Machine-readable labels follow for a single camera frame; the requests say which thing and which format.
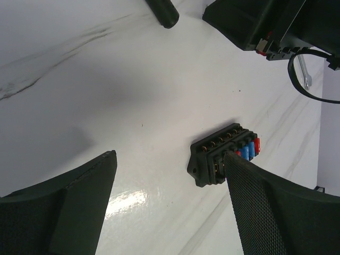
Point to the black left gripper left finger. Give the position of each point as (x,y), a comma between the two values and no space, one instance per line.
(62,215)

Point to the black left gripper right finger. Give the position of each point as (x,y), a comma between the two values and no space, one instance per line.
(277,216)

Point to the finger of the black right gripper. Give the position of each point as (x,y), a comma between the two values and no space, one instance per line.
(253,25)

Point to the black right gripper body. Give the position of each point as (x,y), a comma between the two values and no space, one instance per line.
(298,25)

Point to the black fuse box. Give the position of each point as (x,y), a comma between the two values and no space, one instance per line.
(206,163)

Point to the silver wrench right side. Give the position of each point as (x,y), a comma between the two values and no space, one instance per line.
(307,79)

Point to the black handle claw hammer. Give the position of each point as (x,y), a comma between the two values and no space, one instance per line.
(165,12)

